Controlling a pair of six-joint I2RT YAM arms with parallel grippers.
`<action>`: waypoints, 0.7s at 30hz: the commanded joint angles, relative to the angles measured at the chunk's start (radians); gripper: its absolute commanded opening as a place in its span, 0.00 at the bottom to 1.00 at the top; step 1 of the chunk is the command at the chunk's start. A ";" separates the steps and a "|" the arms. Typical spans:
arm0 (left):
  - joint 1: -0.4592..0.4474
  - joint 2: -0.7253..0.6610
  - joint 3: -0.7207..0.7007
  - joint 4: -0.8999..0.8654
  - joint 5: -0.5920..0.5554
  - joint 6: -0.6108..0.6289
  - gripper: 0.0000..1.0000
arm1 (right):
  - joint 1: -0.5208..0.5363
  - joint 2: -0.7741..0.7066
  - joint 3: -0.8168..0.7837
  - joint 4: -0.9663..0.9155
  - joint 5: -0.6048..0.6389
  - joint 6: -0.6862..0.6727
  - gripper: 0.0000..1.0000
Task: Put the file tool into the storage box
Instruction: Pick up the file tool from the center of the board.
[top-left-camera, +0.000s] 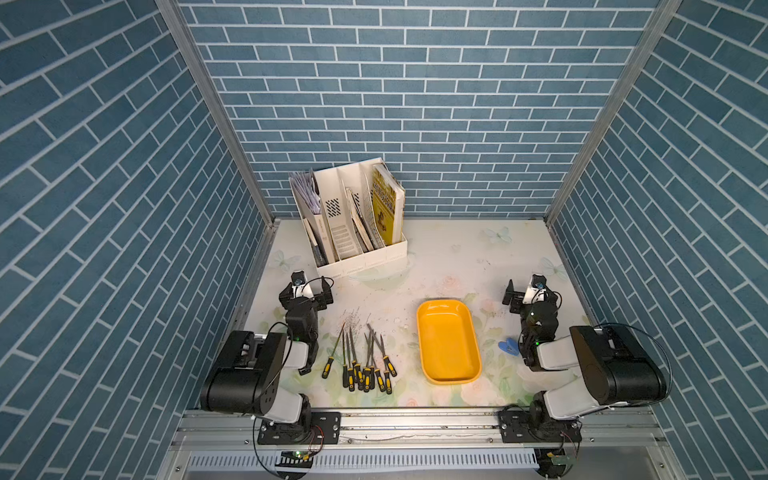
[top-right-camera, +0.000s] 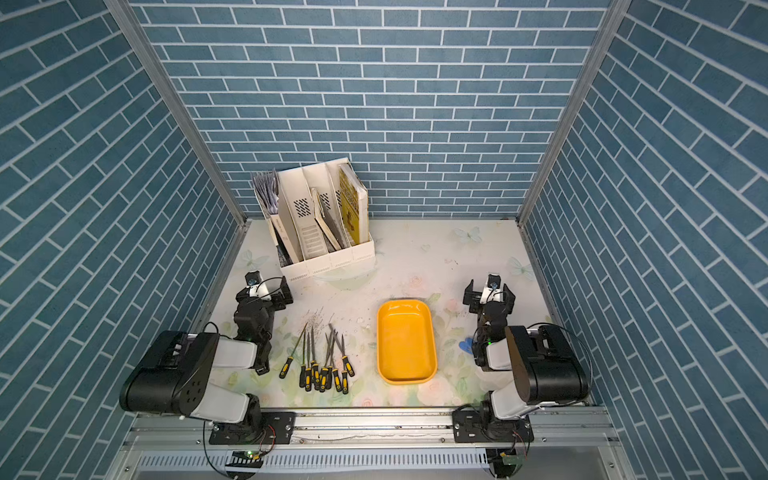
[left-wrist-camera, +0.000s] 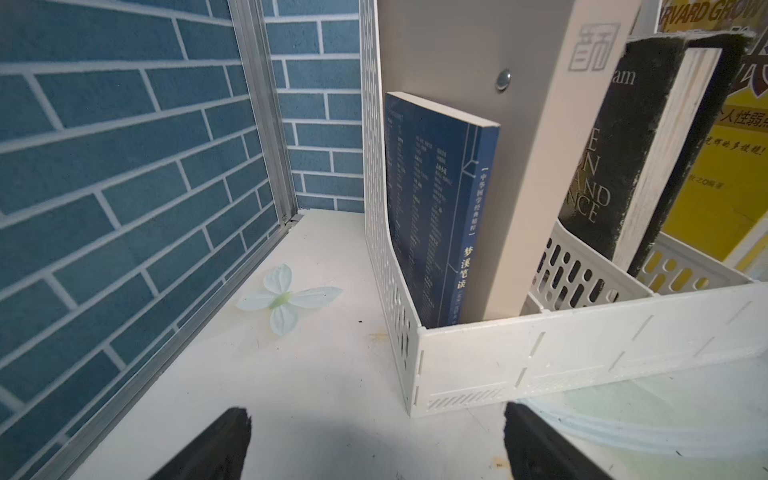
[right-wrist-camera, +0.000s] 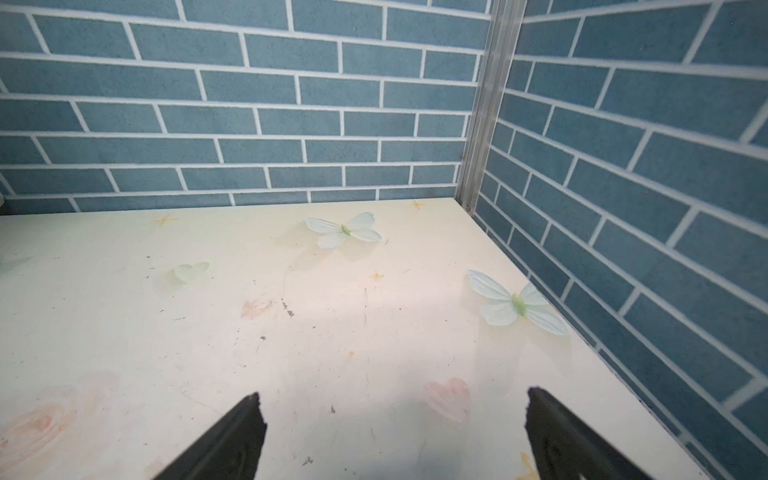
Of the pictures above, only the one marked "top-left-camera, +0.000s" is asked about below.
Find white cable duct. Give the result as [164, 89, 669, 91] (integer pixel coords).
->
[187, 448, 539, 473]

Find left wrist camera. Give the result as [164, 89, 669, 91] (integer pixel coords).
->
[291, 270, 307, 298]

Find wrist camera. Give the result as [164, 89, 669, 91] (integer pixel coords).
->
[291, 270, 307, 298]
[523, 274, 549, 305]

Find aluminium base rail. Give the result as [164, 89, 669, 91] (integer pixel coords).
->
[170, 407, 666, 451]

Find yellow book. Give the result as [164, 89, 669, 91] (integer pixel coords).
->
[370, 162, 405, 246]

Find white file organizer rack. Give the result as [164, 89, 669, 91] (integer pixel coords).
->
[289, 158, 408, 277]

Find file tool yellow black handle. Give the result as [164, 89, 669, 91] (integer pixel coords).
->
[321, 324, 345, 379]

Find purple patterned booklet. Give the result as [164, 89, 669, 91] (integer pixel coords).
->
[289, 171, 322, 215]

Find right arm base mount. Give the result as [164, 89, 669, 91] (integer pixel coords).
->
[497, 409, 582, 444]

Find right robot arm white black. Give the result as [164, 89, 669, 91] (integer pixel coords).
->
[502, 274, 672, 436]

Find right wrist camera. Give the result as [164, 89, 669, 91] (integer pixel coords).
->
[523, 274, 549, 305]

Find yellow plastic tray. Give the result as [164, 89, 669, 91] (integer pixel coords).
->
[417, 299, 482, 385]

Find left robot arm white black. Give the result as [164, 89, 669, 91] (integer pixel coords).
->
[199, 271, 334, 437]

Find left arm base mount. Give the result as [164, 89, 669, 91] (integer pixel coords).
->
[256, 411, 342, 446]

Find beige folder in rack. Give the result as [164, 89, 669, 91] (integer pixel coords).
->
[345, 188, 375, 252]

